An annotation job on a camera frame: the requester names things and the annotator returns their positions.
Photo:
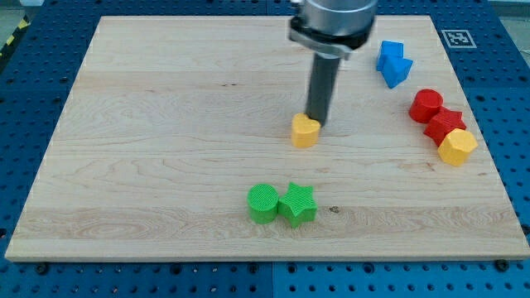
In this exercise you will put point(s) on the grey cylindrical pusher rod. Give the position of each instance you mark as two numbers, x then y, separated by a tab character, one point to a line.
321	86

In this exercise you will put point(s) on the yellow heart block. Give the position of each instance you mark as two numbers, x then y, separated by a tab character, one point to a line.
304	131

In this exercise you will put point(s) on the blue cube block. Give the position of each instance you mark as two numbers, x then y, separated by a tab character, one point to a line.
389	48

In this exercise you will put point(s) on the blue triangle block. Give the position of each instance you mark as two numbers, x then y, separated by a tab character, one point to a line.
395	70

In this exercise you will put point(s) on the red cylinder block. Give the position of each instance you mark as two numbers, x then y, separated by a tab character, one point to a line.
425	106

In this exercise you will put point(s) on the red star block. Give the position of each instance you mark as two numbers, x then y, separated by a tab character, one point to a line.
444	122

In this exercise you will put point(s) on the white fiducial marker tag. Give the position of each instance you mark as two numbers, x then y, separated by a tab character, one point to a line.
458	39

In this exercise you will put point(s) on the green star block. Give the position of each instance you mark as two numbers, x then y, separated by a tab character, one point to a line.
297	205

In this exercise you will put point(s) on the green cylinder block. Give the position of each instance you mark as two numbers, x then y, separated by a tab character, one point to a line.
262	203

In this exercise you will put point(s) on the yellow hexagon block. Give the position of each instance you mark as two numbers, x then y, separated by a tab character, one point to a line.
457	147

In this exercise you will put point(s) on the wooden board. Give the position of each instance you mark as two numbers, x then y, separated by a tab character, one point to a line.
172	120

